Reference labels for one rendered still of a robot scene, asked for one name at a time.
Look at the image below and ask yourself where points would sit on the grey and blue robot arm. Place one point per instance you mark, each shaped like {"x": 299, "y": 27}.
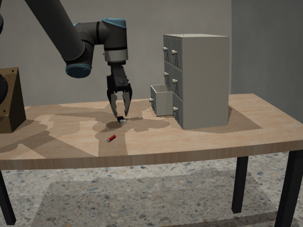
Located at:
{"x": 75, "y": 42}

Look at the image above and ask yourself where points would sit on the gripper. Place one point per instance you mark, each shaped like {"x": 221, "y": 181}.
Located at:
{"x": 127, "y": 94}

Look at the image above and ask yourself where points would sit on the grey drawer front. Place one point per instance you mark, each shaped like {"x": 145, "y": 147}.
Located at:
{"x": 178, "y": 109}
{"x": 167, "y": 49}
{"x": 177, "y": 80}
{"x": 168, "y": 73}
{"x": 176, "y": 52}
{"x": 161, "y": 99}

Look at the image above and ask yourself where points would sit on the grey chest of drawers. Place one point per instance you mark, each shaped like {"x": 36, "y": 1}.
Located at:
{"x": 205, "y": 80}

